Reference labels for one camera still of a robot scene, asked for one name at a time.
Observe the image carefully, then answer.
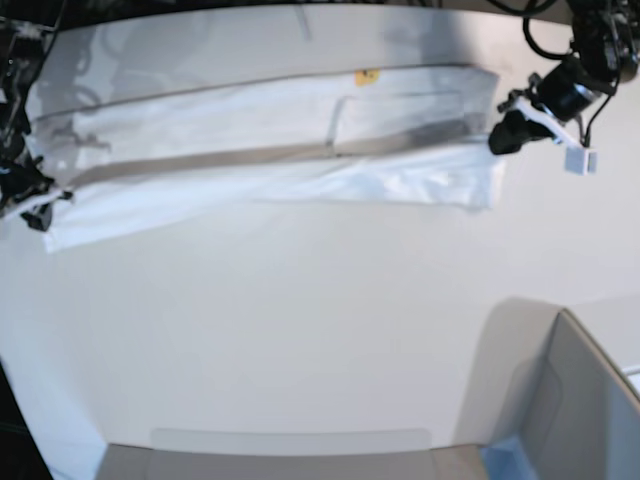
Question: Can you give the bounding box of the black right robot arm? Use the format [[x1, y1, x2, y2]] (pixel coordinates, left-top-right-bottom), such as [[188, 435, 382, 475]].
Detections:
[[1, 17, 72, 232]]

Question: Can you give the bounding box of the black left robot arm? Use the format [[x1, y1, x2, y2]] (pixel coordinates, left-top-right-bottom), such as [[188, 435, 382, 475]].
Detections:
[[488, 1, 639, 155]]

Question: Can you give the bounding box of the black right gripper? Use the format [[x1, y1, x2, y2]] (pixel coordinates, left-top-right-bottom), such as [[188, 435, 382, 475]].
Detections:
[[1, 157, 55, 231]]

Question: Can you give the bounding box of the grey cardboard box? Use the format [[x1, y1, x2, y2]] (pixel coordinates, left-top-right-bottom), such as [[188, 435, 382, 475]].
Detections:
[[452, 298, 639, 479]]

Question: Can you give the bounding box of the white printed t-shirt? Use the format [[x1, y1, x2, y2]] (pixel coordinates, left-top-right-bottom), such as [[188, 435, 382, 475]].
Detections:
[[31, 66, 505, 253]]

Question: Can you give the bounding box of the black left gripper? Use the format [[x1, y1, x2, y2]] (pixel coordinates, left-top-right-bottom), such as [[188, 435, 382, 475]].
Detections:
[[488, 57, 603, 155]]

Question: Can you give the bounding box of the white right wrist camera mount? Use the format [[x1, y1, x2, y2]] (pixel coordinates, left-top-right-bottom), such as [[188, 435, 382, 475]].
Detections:
[[1, 188, 73, 221]]

